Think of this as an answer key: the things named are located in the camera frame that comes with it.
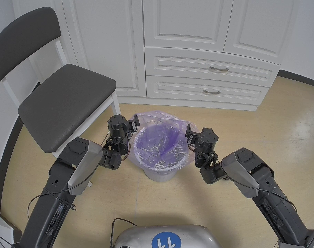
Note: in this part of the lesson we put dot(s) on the white chair with grey cushions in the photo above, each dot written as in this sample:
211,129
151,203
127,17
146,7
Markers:
69,92

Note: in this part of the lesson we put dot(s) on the white trash bin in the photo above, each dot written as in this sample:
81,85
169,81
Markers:
161,176

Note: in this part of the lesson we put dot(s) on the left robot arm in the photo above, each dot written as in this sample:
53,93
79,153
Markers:
79,156

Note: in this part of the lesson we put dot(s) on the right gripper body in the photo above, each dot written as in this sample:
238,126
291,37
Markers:
193,138

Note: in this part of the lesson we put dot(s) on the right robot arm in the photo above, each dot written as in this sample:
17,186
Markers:
245,172

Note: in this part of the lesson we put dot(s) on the white wardrobe with drawers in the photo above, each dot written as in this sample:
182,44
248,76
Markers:
193,35

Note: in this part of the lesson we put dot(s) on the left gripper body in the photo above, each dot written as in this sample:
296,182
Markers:
133,124

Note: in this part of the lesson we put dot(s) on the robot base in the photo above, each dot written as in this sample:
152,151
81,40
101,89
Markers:
146,238

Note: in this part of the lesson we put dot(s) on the purple plastic bag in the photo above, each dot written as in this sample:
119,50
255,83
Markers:
157,141

